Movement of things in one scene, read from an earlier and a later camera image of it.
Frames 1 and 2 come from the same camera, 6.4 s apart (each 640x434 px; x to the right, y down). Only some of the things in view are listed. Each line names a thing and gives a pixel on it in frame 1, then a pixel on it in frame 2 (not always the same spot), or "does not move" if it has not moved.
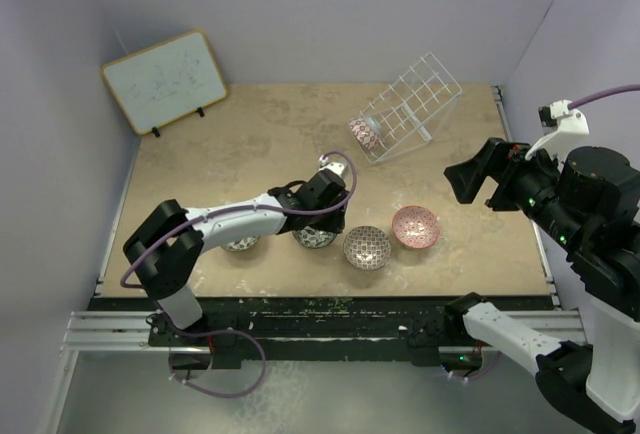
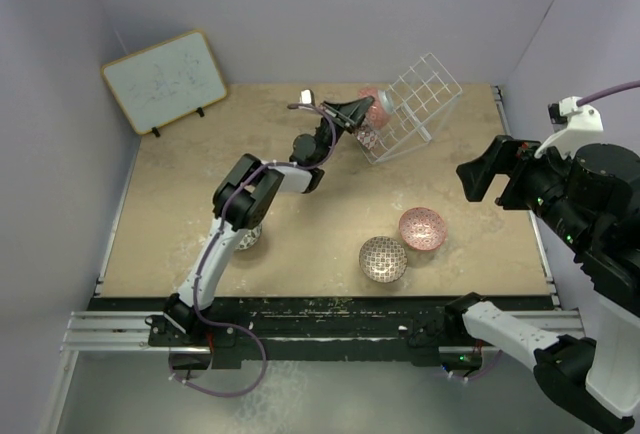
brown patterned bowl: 367,247 -> 383,259
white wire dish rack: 414,111 does not move
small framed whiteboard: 167,81 does not move
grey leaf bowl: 241,244 does not move
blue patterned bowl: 366,130 does not move
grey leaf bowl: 312,238 -> 381,110
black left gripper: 334,224 -> 350,115
